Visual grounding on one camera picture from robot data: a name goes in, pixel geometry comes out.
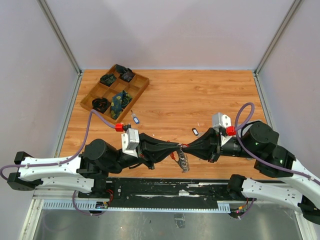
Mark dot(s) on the green patterned rolled tie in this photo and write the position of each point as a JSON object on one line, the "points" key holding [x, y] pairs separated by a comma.
{"points": [[108, 79]]}

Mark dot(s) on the dark tie purple pattern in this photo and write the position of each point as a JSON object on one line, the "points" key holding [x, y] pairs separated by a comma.
{"points": [[127, 76]]}

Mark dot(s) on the key with blue tag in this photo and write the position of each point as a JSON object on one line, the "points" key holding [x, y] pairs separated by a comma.
{"points": [[135, 118]]}

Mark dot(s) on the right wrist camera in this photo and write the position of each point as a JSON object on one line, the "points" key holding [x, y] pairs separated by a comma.
{"points": [[220, 123]]}

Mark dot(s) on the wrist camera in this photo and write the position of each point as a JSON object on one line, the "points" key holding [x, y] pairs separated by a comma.
{"points": [[220, 123], [130, 141]]}

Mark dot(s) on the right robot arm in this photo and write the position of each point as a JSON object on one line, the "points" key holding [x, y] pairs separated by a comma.
{"points": [[260, 142]]}

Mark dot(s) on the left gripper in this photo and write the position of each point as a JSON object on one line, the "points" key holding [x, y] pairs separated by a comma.
{"points": [[156, 154]]}

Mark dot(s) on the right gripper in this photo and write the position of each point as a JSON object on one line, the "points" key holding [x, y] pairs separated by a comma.
{"points": [[207, 146]]}

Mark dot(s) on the key with black tag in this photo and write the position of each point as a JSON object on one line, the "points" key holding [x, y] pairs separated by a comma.
{"points": [[195, 132]]}

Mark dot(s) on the wooden compartment tray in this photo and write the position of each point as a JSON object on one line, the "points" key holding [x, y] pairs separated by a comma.
{"points": [[135, 88]]}

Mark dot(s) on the blue tie yellow flowers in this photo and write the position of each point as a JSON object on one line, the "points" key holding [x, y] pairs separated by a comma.
{"points": [[118, 103]]}

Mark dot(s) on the dark tie orange flowers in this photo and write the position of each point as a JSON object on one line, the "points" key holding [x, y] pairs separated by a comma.
{"points": [[101, 104]]}

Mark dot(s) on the dark folded tie back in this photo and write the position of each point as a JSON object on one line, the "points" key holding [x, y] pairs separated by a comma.
{"points": [[122, 69]]}

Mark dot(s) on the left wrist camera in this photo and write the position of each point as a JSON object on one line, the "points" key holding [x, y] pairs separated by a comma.
{"points": [[130, 141]]}

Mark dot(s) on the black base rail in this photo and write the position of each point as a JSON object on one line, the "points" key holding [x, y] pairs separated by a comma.
{"points": [[162, 193]]}

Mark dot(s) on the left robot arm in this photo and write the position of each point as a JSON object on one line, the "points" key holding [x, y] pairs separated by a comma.
{"points": [[83, 171]]}

